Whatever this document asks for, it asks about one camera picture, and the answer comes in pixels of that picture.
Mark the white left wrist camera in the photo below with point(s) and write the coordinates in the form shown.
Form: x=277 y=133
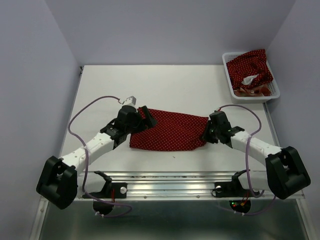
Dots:
x=130 y=101

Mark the aluminium mounting rail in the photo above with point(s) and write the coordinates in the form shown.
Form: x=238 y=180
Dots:
x=159 y=186

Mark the red polka dot skirt in basket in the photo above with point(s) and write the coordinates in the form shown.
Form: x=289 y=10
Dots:
x=252 y=63

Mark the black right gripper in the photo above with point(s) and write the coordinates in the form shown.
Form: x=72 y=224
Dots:
x=206 y=136

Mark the red polka dot skirt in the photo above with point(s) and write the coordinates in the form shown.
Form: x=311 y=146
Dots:
x=174 y=132
x=252 y=63

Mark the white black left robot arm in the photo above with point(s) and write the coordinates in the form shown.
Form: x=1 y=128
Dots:
x=58 y=182

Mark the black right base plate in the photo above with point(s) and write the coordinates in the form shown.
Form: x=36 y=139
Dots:
x=229 y=189

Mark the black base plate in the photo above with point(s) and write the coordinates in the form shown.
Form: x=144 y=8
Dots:
x=114 y=190
x=229 y=189

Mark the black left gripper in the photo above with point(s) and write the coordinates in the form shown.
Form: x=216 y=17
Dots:
x=149 y=121

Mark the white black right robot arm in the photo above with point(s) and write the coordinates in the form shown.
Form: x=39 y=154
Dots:
x=285 y=173

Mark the white plastic basket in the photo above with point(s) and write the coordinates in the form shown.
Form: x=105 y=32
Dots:
x=249 y=77

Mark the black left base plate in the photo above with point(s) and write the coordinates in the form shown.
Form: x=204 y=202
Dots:
x=114 y=190

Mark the red plaid skirt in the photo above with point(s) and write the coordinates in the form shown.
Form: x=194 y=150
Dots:
x=259 y=91

